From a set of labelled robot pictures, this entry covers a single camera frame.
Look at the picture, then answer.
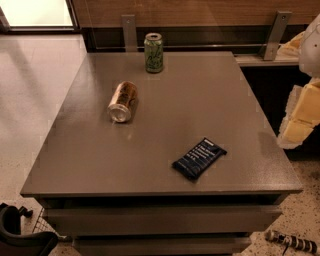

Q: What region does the grey drawer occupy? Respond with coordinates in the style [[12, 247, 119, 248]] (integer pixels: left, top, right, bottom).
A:
[[74, 237, 251, 256], [44, 206, 281, 236]]

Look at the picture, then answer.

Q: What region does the black white striped cylinder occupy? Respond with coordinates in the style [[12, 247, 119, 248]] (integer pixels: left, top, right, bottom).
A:
[[265, 230, 320, 256]]

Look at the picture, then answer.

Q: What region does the dark blue snack bar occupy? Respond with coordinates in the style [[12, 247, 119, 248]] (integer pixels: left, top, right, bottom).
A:
[[172, 138, 227, 181]]

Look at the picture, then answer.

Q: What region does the lower grey drawer front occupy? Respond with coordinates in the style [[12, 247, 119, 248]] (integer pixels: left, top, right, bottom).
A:
[[74, 237, 251, 256]]

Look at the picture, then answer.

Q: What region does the green soda can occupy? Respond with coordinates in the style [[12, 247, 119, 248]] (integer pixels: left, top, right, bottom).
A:
[[144, 33, 163, 73]]

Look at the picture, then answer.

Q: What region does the black chair base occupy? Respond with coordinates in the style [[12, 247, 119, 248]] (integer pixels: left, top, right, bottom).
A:
[[0, 203, 58, 256]]

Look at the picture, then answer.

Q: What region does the upper grey drawer front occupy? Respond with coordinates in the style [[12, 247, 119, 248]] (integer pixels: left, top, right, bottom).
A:
[[44, 206, 281, 236]]

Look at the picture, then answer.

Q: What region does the metal wall bracket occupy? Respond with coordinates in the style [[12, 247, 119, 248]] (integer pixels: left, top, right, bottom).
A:
[[263, 11, 292, 61], [121, 14, 138, 52]]

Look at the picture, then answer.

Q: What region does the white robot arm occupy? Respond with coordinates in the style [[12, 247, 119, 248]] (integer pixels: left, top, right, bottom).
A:
[[277, 15, 320, 149]]

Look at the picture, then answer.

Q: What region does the orange soda can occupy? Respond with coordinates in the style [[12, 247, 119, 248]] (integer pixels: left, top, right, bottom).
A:
[[107, 81, 137, 123]]

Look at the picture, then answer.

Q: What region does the right metal wall bracket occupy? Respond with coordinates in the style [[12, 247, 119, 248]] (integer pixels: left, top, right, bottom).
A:
[[263, 11, 292, 61]]

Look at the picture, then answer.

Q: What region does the bright window panel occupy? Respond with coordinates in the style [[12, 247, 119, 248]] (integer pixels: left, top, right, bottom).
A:
[[0, 0, 72, 27]]

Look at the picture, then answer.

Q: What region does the left metal wall bracket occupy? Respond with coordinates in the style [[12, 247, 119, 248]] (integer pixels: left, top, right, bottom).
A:
[[121, 14, 138, 52]]

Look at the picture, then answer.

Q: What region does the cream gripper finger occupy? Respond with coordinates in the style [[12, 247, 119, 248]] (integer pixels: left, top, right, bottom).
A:
[[277, 78, 320, 149], [277, 32, 304, 57]]

